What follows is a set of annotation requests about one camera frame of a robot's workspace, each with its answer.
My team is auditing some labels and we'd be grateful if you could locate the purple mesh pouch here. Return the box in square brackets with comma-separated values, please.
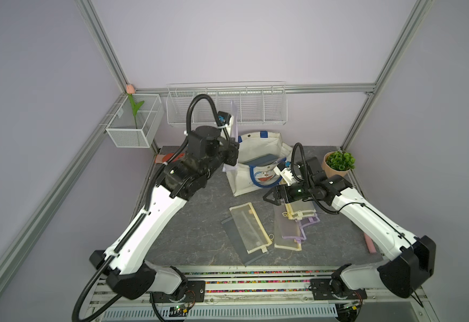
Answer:
[222, 100, 239, 173]
[281, 214, 320, 244]

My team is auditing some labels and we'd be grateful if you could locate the grey mesh pouch front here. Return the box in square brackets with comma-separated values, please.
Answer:
[221, 217, 274, 266]

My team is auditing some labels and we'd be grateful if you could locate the blue mesh pouch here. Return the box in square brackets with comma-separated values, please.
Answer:
[243, 154, 279, 167]

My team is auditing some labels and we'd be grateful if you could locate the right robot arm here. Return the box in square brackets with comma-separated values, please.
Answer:
[264, 157, 436, 299]

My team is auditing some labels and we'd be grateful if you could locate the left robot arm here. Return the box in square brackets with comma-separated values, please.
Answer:
[71, 93, 239, 321]

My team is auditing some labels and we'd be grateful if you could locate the white canvas Doraemon tote bag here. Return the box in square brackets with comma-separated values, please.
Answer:
[225, 131, 292, 197]

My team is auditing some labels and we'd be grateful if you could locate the purple mesh pouch under pile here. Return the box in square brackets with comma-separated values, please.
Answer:
[281, 214, 320, 244]

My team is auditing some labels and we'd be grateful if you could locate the yellow mesh pouch bottom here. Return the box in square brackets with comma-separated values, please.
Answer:
[273, 206, 302, 252]

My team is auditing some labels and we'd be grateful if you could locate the green plant in beige pot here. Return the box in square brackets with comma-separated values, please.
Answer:
[321, 151, 355, 178]

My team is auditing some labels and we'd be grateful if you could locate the red rubber glove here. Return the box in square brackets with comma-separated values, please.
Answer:
[155, 152, 185, 164]

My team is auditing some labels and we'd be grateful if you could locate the white slotted vent grille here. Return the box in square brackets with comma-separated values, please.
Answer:
[102, 303, 338, 321]

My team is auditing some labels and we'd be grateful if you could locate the artificial pink tulip flower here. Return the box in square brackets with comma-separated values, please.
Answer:
[126, 84, 145, 129]

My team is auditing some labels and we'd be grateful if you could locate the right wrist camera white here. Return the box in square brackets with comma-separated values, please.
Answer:
[274, 162, 298, 186]

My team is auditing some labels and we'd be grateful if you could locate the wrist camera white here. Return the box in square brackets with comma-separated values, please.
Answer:
[274, 162, 298, 186]
[217, 111, 233, 130]

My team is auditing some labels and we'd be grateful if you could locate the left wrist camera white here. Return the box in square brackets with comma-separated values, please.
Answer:
[217, 111, 233, 130]

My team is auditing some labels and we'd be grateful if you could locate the long white wire wall basket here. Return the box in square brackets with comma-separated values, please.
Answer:
[166, 81, 288, 126]

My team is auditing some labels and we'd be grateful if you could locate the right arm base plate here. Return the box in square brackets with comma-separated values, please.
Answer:
[308, 278, 367, 301]

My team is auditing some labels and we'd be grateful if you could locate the small white mesh wall basket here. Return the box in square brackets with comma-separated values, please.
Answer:
[106, 94, 164, 148]

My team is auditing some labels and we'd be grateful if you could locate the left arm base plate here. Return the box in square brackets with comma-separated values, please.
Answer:
[153, 280, 206, 303]

